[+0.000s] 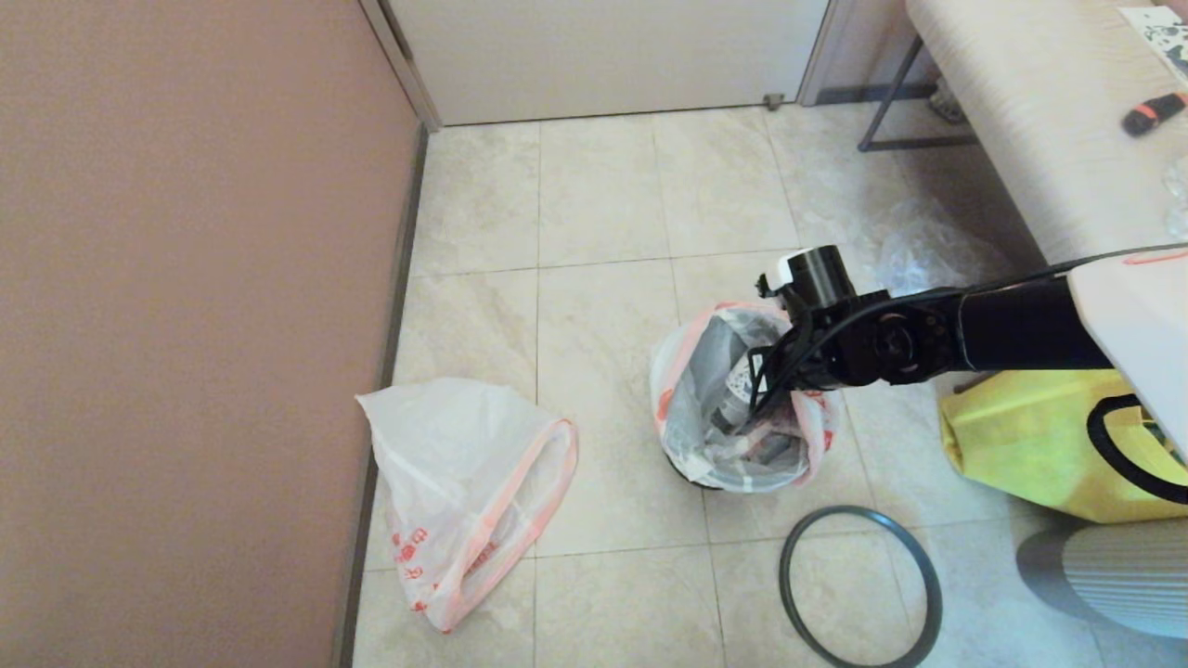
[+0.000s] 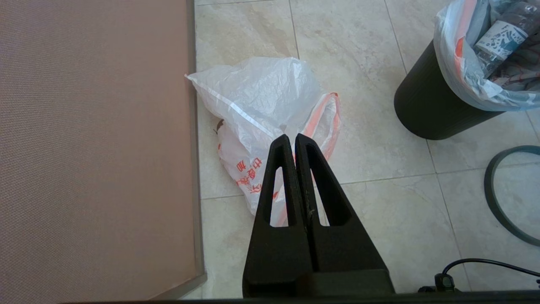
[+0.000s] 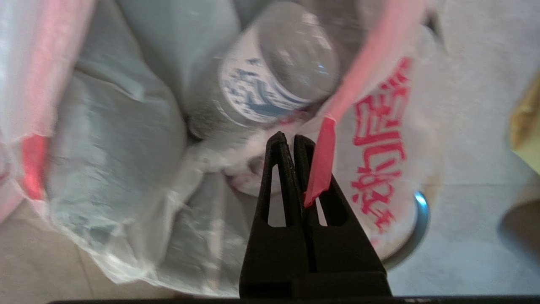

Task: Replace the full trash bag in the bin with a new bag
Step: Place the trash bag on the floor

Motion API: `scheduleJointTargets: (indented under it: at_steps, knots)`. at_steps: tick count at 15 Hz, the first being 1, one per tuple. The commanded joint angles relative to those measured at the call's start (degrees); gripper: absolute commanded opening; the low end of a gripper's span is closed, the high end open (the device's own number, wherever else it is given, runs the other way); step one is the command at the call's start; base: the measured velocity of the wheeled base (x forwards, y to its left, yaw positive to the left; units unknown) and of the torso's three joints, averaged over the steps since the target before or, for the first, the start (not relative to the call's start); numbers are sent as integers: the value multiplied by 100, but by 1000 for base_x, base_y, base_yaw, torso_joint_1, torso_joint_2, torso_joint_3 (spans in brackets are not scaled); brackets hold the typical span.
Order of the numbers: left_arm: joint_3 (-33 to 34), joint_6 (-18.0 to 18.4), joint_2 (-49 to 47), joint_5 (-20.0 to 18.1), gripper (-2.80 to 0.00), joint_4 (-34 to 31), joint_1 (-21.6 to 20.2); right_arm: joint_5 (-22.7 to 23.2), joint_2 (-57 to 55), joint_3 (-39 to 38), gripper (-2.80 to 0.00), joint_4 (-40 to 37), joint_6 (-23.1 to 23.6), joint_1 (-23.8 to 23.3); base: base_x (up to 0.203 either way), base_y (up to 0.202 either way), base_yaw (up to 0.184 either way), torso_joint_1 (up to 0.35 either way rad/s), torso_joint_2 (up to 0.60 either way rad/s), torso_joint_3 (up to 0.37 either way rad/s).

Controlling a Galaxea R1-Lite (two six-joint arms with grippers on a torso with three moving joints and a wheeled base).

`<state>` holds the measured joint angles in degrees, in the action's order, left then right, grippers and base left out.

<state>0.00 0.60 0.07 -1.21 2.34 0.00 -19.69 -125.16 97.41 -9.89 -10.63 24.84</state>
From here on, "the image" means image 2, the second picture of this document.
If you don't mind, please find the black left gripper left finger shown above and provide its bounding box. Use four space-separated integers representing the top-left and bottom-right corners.
243 134 313 298

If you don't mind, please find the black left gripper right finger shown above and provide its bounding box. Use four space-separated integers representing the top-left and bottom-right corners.
294 133 395 296

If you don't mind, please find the grey bin rim ring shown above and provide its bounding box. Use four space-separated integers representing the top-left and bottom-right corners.
484 145 540 247

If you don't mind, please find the white red-print trash bag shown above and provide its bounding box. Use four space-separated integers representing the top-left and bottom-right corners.
434 0 540 112
185 56 342 228

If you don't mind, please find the empty white red-print trash bag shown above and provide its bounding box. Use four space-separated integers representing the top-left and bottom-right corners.
185 56 342 228

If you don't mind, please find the black trash bin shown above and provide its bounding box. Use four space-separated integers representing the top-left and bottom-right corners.
394 38 507 141

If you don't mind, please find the black robot chassis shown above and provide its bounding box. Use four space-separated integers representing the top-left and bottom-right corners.
418 274 540 293

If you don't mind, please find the plastic bottle blue-white label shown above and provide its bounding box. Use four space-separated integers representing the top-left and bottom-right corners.
472 2 540 79

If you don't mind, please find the thin black chassis cable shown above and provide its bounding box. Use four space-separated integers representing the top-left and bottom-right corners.
442 258 540 280

